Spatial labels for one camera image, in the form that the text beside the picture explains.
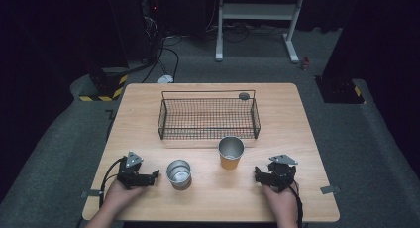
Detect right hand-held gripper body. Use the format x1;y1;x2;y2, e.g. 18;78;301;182
264;154;299;193

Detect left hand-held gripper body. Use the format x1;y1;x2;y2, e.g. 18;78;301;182
117;151;152;190

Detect brown cup with metal lining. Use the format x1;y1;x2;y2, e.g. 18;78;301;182
165;159;193;191

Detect orange cup with metal lining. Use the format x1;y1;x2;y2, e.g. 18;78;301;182
217;136;246;171

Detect black wire basket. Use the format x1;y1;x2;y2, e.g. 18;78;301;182
157;89;262;141

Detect person's left hand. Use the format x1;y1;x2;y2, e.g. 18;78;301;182
105;181;147;211

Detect person's right hand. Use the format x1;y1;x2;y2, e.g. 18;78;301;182
262;184;299;217

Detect grey tape strip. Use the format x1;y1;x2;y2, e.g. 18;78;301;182
81;189;103;198
320;185;341;195

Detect yellow black striped base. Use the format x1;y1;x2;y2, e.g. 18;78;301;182
315;75;367;105
78;67;129;102

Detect dark equipment rack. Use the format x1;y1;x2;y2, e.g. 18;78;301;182
138;0;166;64

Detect white metal stand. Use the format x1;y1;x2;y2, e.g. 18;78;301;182
215;0;306;64

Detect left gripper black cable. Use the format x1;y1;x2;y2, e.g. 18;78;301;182
98;157;128;209

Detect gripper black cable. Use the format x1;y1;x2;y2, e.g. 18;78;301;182
98;157;128;209
287;181;305;228

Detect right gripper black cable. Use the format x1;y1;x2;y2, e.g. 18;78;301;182
287;181;305;228

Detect black bracket beside table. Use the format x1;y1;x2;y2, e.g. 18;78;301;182
104;108;117;142

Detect black floor cables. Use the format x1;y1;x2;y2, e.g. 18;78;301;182
142;36;183;83

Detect cable bundle under stand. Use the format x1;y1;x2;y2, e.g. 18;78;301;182
206;21;288;44

